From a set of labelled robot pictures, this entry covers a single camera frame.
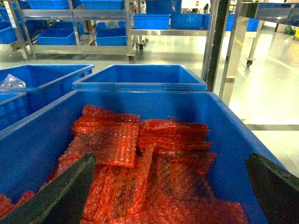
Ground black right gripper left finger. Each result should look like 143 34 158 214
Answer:
0 153 96 224

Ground red bubble wrap bags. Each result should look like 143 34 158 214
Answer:
0 105 248 224

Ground blue bin with clear plastic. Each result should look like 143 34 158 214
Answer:
0 64 94 113

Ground empty blue bin behind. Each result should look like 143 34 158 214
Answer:
72 64 207 91

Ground stainless steel flow rack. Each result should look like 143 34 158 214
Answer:
201 0 249 105

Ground blue bin far left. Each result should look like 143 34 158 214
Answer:
0 91 29 131

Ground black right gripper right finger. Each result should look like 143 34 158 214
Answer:
245 153 299 224

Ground blue bin with red bags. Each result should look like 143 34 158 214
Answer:
0 90 279 224

